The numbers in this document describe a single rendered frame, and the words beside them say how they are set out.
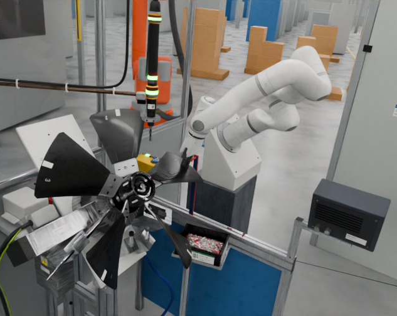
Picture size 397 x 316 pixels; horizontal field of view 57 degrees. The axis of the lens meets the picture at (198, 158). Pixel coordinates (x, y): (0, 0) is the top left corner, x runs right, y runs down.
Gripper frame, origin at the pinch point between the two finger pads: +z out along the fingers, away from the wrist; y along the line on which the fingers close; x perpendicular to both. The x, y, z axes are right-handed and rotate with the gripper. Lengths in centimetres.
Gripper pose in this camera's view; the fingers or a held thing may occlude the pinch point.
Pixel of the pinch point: (185, 162)
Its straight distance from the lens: 163.2
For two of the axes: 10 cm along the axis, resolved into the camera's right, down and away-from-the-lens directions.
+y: -5.4, 2.9, -7.9
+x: 7.7, 5.4, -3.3
